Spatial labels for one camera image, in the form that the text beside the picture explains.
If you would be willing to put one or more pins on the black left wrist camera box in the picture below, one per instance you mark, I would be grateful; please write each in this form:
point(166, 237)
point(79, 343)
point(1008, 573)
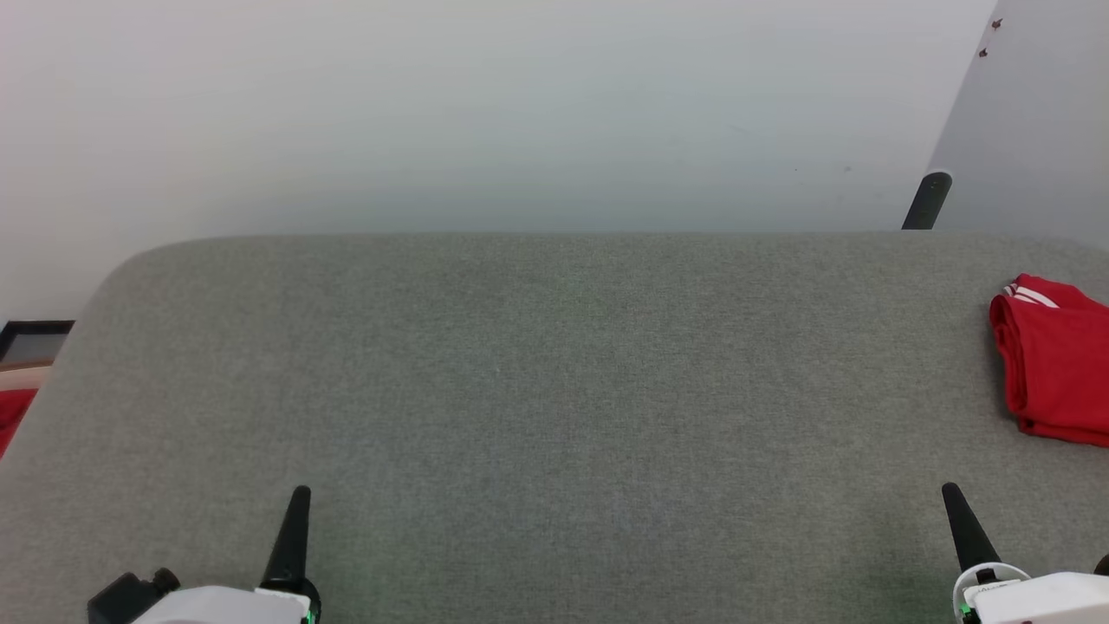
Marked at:
point(126, 600)

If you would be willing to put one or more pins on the light grey wall panel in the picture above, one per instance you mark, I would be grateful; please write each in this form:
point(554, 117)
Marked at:
point(1031, 130)

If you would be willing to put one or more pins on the black picture frame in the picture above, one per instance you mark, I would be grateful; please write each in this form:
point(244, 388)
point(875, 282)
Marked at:
point(33, 347)

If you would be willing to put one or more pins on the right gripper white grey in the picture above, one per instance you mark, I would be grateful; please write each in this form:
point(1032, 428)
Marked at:
point(1040, 600)

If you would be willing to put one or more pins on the plain red garment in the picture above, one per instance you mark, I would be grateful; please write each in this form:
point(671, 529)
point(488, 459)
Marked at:
point(13, 412)

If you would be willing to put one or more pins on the black slanted pole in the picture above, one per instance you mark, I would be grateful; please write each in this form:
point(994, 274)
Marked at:
point(927, 201)

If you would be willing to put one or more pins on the wooden rimmed laundry basket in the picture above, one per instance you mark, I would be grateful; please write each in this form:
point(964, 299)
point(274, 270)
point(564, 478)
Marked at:
point(22, 378)

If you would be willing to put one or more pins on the red and white Bulls jersey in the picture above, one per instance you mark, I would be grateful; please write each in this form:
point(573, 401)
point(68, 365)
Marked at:
point(1057, 364)

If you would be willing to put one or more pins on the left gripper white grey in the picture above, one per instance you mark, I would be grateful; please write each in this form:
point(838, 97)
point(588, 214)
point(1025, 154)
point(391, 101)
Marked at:
point(225, 607)

